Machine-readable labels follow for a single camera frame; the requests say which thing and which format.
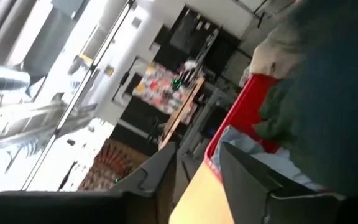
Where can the red patterned panel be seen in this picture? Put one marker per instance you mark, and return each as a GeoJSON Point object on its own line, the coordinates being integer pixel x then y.
{"type": "Point", "coordinates": [113, 165]}

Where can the floral patterned panel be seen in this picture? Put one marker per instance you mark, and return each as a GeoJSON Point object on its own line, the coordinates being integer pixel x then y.
{"type": "Point", "coordinates": [163, 90]}

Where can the wooden board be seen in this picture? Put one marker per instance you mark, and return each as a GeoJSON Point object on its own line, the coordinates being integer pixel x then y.
{"type": "Point", "coordinates": [179, 115]}

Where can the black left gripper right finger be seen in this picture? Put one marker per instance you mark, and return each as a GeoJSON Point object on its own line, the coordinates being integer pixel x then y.
{"type": "Point", "coordinates": [250, 199]}

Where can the light blue garment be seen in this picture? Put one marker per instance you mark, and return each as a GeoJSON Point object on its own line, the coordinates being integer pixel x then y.
{"type": "Point", "coordinates": [259, 158]}

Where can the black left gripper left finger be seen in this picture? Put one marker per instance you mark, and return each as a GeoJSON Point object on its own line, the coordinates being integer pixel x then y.
{"type": "Point", "coordinates": [148, 177]}

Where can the red plastic laundry bin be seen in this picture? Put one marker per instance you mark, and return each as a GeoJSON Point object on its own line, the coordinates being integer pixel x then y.
{"type": "Point", "coordinates": [244, 112]}

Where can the dark green garment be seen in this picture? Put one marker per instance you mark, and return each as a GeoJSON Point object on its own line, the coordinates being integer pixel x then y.
{"type": "Point", "coordinates": [331, 99]}

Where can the light wood table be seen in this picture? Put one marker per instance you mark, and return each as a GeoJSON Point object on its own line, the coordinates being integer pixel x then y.
{"type": "Point", "coordinates": [197, 199]}

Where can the beige garment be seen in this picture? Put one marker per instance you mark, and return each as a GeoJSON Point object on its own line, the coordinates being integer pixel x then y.
{"type": "Point", "coordinates": [275, 59]}

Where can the silver ventilation duct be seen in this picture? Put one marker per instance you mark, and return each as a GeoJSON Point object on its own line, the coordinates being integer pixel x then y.
{"type": "Point", "coordinates": [2, 81]}

